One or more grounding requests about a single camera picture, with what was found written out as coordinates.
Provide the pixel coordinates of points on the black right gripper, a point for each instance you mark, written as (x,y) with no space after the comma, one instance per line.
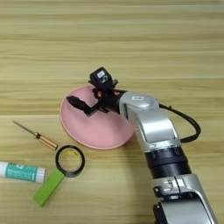
(109,102)

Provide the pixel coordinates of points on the pink round plate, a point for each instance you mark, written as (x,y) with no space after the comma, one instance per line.
(99,131)

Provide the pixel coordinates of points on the white and green glue stick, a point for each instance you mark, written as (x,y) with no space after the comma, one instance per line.
(20,172)

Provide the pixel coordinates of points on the green rectangular block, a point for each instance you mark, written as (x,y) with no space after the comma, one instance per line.
(46,189)

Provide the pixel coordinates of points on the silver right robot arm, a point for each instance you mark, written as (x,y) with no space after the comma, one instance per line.
(154,125)

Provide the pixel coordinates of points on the black box with white label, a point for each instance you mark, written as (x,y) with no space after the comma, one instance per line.
(100,77)

